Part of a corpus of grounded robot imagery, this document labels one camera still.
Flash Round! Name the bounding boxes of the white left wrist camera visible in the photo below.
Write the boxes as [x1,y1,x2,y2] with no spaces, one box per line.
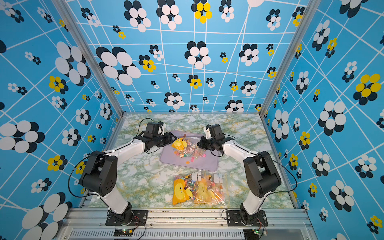
[158,121,166,135]

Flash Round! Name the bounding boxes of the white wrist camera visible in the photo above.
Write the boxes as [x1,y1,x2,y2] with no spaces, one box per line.
[204,125,212,139]
[158,121,166,135]

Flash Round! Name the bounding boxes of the green circuit board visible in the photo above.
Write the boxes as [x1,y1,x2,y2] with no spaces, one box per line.
[114,229,134,238]
[244,229,264,240]

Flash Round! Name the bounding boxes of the aluminium front rail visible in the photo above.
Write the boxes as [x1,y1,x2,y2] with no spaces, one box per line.
[57,208,317,240]

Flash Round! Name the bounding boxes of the aluminium corner post right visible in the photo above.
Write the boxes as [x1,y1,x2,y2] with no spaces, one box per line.
[260,0,321,117]

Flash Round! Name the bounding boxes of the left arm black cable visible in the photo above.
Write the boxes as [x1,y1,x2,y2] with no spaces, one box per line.
[67,117,164,199]

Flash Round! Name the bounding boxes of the ziploc bag with yellow duck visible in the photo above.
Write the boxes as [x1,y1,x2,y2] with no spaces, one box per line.
[171,137,199,154]

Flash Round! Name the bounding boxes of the right green circuit board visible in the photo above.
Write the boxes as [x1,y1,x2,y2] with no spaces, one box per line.
[244,229,264,240]

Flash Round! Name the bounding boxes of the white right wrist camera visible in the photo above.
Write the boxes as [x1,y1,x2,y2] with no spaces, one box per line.
[204,125,212,139]

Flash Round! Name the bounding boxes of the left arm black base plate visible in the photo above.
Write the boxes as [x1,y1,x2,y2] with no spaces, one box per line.
[105,210,149,227]

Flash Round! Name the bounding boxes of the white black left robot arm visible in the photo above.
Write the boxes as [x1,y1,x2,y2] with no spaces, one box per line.
[79,122,177,225]

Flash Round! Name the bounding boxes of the ziploc bag of candies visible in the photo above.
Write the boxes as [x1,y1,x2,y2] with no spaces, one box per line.
[172,170,229,207]

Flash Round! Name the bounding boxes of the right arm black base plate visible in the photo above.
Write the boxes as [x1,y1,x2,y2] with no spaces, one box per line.
[223,210,269,227]

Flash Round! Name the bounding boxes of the pile of colourful candies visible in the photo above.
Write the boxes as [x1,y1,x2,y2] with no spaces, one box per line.
[174,148,207,165]

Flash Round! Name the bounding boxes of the lilac plastic tray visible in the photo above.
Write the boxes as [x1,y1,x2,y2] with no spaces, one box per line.
[160,131,219,172]

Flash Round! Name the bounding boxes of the left green circuit board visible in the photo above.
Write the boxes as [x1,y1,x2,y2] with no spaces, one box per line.
[114,229,134,238]

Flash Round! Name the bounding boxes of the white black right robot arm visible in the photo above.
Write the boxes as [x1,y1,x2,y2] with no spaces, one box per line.
[198,124,282,227]

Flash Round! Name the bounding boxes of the aluminium corner post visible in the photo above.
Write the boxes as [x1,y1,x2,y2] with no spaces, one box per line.
[260,0,321,117]
[52,1,124,118]

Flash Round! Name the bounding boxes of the aluminium corner post left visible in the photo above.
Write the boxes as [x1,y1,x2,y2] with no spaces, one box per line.
[52,1,124,118]

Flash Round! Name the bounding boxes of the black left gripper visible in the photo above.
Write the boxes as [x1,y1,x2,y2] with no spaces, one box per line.
[153,131,178,147]

